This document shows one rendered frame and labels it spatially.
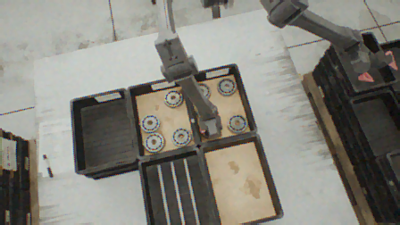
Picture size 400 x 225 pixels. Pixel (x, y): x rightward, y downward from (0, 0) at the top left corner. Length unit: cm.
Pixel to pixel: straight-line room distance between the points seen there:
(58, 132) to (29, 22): 175
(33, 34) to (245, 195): 257
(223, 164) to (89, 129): 74
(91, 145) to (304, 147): 115
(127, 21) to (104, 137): 163
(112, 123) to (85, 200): 43
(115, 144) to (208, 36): 91
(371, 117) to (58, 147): 202
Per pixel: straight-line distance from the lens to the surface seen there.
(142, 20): 301
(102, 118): 167
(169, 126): 156
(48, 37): 322
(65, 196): 179
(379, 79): 233
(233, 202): 148
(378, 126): 231
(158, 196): 150
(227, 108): 158
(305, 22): 103
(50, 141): 190
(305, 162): 171
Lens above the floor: 230
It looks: 69 degrees down
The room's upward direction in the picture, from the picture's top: 6 degrees counter-clockwise
